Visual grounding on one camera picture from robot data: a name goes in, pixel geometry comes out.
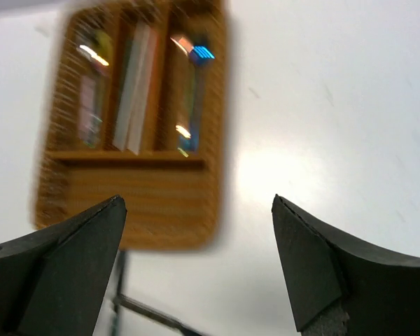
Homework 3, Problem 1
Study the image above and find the copper fork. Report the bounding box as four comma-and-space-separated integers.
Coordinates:
170, 34, 194, 56

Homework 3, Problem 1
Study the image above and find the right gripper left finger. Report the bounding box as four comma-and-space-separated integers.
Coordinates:
0, 195, 127, 335

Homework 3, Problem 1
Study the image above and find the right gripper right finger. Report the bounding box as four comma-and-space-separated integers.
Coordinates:
272, 196, 420, 335

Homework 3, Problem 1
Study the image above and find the blue fork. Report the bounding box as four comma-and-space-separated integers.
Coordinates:
188, 44, 215, 152

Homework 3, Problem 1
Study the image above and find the dark handled knife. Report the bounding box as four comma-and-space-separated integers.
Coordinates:
113, 294, 204, 336

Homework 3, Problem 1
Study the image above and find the long orange chopstick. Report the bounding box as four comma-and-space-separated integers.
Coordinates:
145, 27, 166, 151

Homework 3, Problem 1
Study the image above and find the teal chopstick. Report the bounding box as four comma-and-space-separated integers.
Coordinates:
117, 38, 132, 112

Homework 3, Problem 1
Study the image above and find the green handled knife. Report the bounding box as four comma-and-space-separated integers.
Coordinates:
110, 250, 127, 336

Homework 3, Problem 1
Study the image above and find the wicker cutlery tray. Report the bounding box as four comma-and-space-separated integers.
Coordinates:
32, 1, 227, 250

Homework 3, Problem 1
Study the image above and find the gold rainbow spoon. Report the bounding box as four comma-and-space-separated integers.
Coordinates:
89, 29, 113, 71

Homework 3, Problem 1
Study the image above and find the green rainbow fork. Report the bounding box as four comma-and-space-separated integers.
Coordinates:
176, 66, 195, 157

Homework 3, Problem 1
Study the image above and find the pink handled silver spoon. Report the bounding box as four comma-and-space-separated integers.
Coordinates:
77, 29, 109, 148

